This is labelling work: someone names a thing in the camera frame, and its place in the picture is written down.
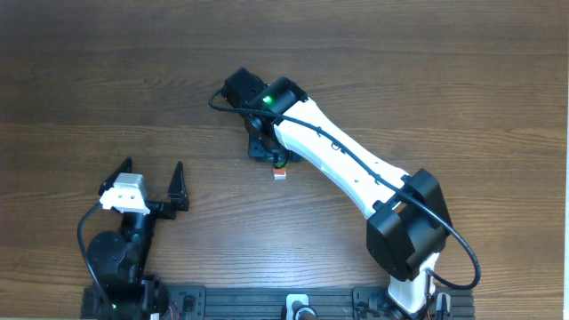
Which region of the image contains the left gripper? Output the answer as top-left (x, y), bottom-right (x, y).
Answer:
top-left (98, 156), bottom-right (190, 220)

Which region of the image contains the mounting rail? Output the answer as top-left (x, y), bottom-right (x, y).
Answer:
top-left (84, 284), bottom-right (476, 320)

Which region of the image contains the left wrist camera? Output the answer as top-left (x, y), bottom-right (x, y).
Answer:
top-left (98, 172), bottom-right (151, 216)

